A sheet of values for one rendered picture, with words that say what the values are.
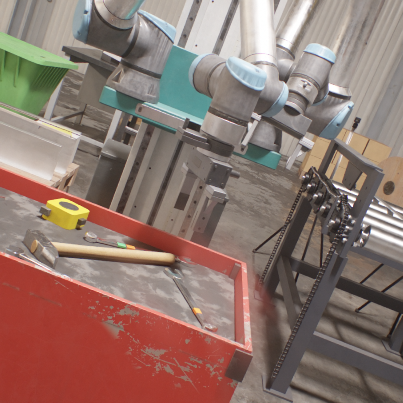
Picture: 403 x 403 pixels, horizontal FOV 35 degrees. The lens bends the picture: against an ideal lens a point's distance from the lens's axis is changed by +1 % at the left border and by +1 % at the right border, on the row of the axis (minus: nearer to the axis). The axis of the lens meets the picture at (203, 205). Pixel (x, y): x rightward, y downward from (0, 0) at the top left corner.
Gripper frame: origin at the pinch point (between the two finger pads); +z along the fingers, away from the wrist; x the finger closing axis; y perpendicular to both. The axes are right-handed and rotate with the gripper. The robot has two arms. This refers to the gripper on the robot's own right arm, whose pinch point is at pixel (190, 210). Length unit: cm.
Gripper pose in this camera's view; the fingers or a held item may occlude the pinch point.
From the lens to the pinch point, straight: 138.8
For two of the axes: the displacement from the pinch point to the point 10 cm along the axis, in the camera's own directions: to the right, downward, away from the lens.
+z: -3.7, 9.0, 2.2
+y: 8.7, 2.5, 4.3
